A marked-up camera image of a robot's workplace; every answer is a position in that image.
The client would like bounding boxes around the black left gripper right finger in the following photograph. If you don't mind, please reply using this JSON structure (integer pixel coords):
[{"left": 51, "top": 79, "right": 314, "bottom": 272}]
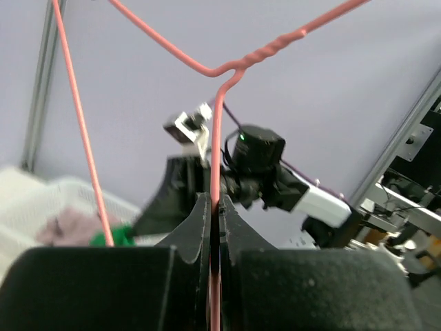
[{"left": 219, "top": 196, "right": 422, "bottom": 330}]

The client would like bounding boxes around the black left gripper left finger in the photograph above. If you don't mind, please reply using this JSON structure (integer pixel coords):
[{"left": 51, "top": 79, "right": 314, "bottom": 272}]
[{"left": 1, "top": 194, "right": 211, "bottom": 330}]

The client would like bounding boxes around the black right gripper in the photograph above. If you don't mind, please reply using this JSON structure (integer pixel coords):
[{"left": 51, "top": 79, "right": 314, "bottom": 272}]
[{"left": 132, "top": 156, "right": 211, "bottom": 237}]

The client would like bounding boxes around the green tank top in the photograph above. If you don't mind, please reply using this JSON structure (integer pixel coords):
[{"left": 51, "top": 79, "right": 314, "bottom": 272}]
[{"left": 90, "top": 225, "right": 136, "bottom": 246}]

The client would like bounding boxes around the pink hanger of green top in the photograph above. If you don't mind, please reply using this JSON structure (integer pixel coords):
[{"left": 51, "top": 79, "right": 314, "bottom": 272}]
[{"left": 52, "top": 0, "right": 365, "bottom": 330}]

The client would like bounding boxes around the mauve pink tank top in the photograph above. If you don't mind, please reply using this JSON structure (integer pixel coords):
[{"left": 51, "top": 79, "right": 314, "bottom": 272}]
[{"left": 35, "top": 208, "right": 103, "bottom": 246}]

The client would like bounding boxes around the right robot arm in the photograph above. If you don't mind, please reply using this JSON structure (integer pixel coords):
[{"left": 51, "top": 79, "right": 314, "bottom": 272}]
[{"left": 132, "top": 125, "right": 361, "bottom": 248}]

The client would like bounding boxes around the white plastic basket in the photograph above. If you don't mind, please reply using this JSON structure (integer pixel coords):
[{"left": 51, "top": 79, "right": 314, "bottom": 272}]
[{"left": 0, "top": 165, "right": 142, "bottom": 277}]

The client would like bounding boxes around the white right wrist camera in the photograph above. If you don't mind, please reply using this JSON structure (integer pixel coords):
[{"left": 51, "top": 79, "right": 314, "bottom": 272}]
[{"left": 163, "top": 103, "right": 213, "bottom": 161}]

